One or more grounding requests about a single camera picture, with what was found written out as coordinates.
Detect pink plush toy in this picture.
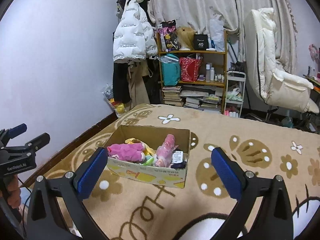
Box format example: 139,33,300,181
107,144,145,163

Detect yellow plush toy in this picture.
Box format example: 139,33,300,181
125,138,156,156

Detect green tissue pack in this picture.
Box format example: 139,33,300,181
142,155,153,166

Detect pink fuzzy socks pack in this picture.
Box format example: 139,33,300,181
155,134,178,167

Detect white black fluffy plush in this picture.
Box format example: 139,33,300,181
152,154,161,167

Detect person's left hand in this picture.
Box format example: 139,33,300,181
7,175,21,209

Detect plastic bag with toys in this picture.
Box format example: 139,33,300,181
102,84,126,118

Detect black hanging garment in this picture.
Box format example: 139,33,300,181
112,63,131,104

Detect open cardboard box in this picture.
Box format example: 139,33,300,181
105,125,191,189

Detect beige patterned carpet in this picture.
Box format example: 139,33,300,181
26,104,319,239

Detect white rolling cart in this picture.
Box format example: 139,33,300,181
223,70,246,118

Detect white recliner chair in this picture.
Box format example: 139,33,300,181
244,8,319,114

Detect beige hanging trousers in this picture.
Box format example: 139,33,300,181
127,60,152,109

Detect pile of papers magazines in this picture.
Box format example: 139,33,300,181
179,85,223,113

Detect stack of books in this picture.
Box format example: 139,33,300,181
162,86,184,107

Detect white puffer jacket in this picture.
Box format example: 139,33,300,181
113,0,158,63

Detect wooden shelf unit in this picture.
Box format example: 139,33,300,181
156,31,228,113

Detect teal bag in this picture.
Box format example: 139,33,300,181
159,54,181,86

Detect red gift bag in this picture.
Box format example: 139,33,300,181
180,57,202,82

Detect black purple printed bag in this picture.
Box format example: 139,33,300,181
157,20,179,51

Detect blonde wig head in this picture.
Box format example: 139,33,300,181
176,27,195,50

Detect black box with 40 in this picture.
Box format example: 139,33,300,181
193,34,209,50

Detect white plastic bag on shelf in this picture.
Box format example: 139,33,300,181
209,19,225,52

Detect beige curtain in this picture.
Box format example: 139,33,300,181
149,0,297,74

